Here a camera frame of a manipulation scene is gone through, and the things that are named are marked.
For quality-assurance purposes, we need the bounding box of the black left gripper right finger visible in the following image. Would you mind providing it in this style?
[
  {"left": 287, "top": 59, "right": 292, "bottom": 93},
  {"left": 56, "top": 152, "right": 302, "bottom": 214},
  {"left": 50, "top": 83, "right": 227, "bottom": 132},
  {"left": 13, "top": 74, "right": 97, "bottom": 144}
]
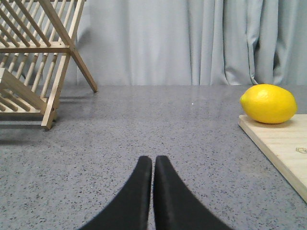
[{"left": 153, "top": 156, "right": 230, "bottom": 230}]

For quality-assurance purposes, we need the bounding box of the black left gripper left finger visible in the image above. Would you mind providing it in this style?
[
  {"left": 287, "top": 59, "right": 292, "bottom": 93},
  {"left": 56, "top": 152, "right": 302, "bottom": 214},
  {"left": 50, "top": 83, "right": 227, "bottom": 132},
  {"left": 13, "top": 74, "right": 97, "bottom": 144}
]
[{"left": 81, "top": 156, "right": 152, "bottom": 230}]

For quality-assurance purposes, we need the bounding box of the light wooden cutting board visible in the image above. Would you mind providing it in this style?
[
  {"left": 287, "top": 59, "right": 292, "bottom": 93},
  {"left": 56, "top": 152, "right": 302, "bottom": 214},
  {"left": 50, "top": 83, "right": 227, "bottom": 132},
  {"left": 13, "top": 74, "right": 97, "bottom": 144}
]
[{"left": 238, "top": 114, "right": 307, "bottom": 201}]

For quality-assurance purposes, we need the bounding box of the yellow lemon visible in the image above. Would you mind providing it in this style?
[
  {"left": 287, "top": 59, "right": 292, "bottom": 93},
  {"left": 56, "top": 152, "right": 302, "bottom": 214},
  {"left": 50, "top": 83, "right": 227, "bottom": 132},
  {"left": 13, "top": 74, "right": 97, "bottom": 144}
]
[{"left": 240, "top": 84, "right": 298, "bottom": 124}]

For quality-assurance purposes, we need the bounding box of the grey pleated curtain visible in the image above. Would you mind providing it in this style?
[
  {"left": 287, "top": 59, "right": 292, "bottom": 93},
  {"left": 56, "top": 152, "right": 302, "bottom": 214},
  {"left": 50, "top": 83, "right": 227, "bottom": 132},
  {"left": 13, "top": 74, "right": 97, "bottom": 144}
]
[{"left": 76, "top": 0, "right": 307, "bottom": 86}]

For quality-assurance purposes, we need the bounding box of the wooden dish drying rack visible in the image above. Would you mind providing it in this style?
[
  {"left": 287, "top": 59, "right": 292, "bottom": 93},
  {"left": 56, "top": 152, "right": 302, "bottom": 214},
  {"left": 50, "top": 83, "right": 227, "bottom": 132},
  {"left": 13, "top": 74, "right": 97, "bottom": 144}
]
[{"left": 0, "top": 0, "right": 97, "bottom": 129}]

